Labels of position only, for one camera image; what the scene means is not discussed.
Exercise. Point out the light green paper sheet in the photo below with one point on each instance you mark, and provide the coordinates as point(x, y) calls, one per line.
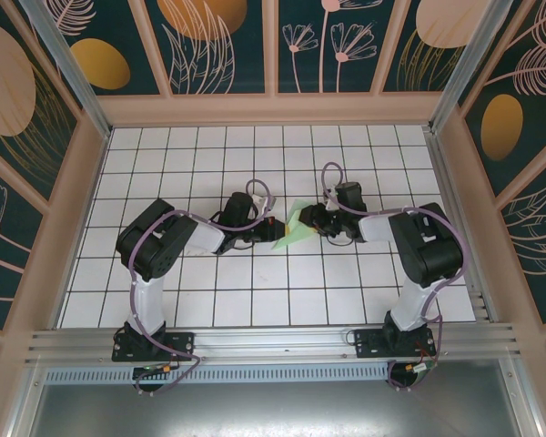
point(296, 234)

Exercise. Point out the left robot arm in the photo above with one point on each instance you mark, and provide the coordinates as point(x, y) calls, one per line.
point(150, 246)

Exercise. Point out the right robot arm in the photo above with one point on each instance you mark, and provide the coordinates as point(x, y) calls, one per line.
point(432, 246)

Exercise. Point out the small circuit board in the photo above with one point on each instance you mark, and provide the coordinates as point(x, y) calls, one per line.
point(154, 371)
point(414, 368)

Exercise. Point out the aluminium side rail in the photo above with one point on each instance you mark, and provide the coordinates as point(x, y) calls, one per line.
point(442, 182)

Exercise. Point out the aluminium mounting rail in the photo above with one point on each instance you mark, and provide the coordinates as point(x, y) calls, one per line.
point(273, 341)

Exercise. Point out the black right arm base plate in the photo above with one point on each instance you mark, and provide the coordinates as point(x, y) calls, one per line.
point(368, 341)

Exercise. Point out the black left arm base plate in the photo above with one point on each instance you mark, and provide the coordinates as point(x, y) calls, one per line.
point(182, 341)

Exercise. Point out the aluminium corner post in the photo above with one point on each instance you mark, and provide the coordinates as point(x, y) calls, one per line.
point(468, 68)
point(70, 73)

